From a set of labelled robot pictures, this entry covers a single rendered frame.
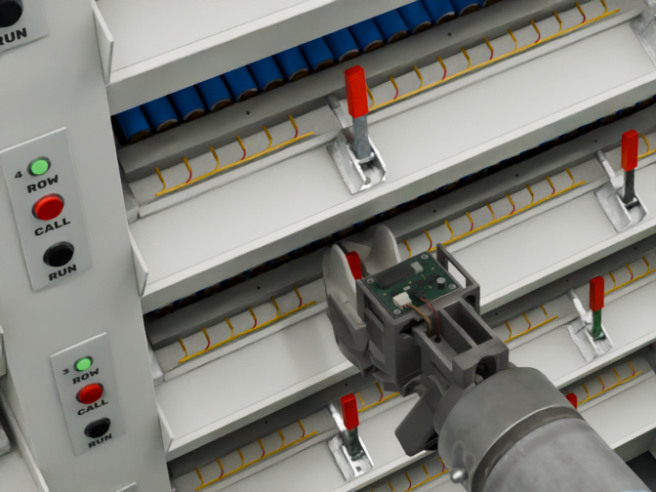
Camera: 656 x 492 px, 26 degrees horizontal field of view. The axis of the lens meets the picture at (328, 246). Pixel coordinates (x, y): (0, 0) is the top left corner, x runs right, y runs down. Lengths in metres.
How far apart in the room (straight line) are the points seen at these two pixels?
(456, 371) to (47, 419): 0.28
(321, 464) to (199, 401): 0.22
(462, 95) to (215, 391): 0.30
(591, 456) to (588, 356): 0.50
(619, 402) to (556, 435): 0.69
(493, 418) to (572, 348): 0.48
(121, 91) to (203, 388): 0.36
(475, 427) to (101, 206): 0.28
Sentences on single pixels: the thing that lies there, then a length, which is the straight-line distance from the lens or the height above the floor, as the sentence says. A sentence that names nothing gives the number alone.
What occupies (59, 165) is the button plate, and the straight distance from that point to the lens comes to 0.83.
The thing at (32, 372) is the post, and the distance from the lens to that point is 0.96.
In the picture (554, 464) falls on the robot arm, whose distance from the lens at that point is 0.89.
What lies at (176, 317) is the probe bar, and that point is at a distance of 1.10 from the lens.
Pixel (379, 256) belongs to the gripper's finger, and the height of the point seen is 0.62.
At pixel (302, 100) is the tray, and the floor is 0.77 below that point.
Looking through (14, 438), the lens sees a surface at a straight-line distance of 1.10.
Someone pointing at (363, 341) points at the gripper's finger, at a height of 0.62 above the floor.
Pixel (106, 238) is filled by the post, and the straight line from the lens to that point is 0.89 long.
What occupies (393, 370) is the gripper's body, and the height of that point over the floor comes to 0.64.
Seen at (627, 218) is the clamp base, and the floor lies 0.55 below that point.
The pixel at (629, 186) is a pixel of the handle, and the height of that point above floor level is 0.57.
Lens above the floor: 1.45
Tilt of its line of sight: 50 degrees down
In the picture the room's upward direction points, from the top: straight up
